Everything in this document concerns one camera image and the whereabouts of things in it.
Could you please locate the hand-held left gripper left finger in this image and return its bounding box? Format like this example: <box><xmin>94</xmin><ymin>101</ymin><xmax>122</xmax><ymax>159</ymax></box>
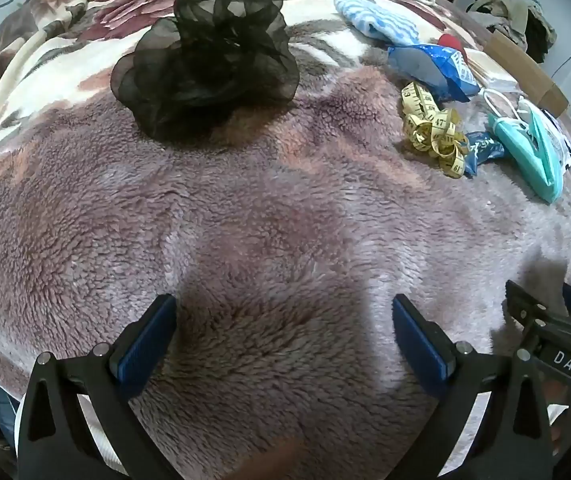
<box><xmin>18</xmin><ymin>294</ymin><xmax>178</xmax><ymax>480</ymax></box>

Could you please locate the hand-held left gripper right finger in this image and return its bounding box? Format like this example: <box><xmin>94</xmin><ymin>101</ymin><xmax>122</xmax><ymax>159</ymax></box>
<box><xmin>392</xmin><ymin>294</ymin><xmax>553</xmax><ymax>480</ymax></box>

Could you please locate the blue white striped cloth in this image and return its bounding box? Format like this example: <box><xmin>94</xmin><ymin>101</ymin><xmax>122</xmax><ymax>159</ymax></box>
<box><xmin>334</xmin><ymin>0</ymin><xmax>421</xmax><ymax>43</ymax></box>

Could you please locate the red round sponge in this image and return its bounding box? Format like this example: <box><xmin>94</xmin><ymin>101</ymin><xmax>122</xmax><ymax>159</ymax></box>
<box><xmin>438</xmin><ymin>34</ymin><xmax>469</xmax><ymax>61</ymax></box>

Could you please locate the blue tissue packet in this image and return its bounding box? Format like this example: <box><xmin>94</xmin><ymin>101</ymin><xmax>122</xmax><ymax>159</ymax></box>
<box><xmin>388</xmin><ymin>44</ymin><xmax>482</xmax><ymax>103</ymax></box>

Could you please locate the pile of clothes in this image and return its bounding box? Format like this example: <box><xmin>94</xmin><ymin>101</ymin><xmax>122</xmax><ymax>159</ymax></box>
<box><xmin>468</xmin><ymin>0</ymin><xmax>559</xmax><ymax>63</ymax></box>

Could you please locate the small blue snack packet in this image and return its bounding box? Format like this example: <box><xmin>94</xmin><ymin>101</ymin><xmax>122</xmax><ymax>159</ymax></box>
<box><xmin>463</xmin><ymin>131</ymin><xmax>506</xmax><ymax>177</ymax></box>

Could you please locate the cotton swab pack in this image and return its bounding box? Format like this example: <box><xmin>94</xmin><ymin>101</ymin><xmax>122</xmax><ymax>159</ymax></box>
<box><xmin>465</xmin><ymin>51</ymin><xmax>520</xmax><ymax>92</ymax></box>

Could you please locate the black sheer scrunchie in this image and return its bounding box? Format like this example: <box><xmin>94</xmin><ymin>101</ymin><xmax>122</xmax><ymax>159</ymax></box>
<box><xmin>111</xmin><ymin>0</ymin><xmax>300</xmax><ymax>142</ymax></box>

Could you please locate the yellow measuring tape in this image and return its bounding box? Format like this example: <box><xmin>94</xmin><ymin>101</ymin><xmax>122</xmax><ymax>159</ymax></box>
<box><xmin>401</xmin><ymin>82</ymin><xmax>469</xmax><ymax>179</ymax></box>

